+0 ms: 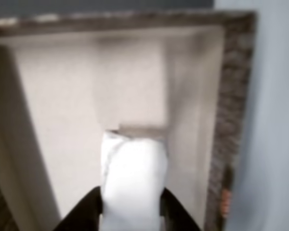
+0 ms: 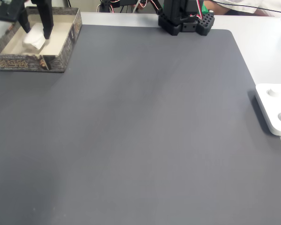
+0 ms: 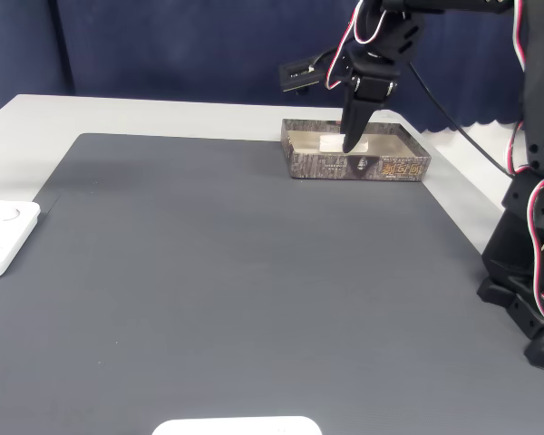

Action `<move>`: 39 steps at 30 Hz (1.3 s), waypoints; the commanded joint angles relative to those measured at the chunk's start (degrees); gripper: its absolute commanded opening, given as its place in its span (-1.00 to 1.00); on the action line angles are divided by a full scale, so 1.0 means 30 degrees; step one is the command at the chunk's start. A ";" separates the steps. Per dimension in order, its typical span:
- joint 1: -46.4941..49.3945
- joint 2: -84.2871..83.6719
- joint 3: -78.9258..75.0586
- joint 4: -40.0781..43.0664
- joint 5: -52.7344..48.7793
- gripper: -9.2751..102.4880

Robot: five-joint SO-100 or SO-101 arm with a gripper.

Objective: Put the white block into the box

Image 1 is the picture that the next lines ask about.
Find white block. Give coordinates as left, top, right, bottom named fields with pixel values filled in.
left=100, top=130, right=170, bottom=231

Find open cardboard box, patterned sides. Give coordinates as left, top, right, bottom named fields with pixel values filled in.
left=0, top=11, right=259, bottom=231

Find dark grey table mat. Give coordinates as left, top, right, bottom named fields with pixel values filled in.
left=0, top=0, right=215, bottom=20

